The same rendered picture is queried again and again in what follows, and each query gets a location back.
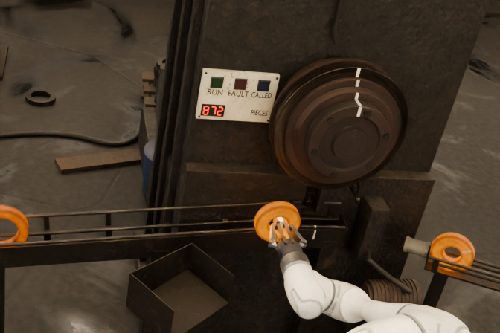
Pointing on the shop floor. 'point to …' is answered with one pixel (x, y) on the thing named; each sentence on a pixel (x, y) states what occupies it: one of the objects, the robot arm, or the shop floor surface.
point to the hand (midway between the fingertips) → (278, 218)
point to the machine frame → (372, 18)
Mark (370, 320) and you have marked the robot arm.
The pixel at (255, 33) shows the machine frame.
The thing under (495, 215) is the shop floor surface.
